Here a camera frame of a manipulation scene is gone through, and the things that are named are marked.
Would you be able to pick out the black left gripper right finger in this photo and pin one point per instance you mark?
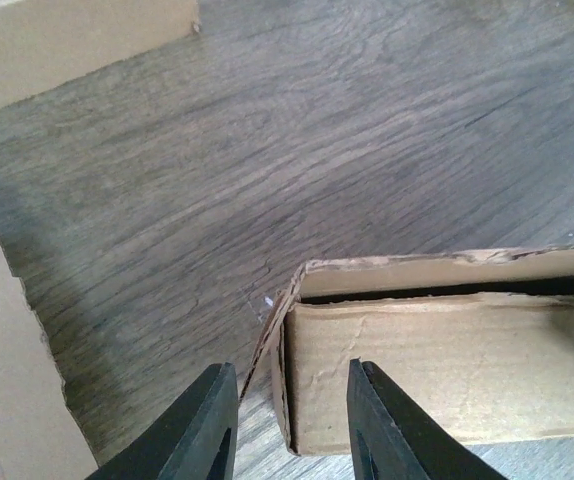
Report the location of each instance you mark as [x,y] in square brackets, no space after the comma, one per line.
[392,437]

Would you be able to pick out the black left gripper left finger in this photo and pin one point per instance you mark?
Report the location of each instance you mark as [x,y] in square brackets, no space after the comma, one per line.
[194,438]

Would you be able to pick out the small brown cardboard box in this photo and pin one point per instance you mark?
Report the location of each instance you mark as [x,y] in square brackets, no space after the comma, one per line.
[482,340]

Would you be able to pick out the large folded cardboard box bottom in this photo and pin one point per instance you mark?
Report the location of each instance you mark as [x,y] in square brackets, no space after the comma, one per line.
[44,44]

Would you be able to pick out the large flat cardboard blank front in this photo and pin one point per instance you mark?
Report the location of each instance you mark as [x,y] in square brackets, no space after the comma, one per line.
[39,437]

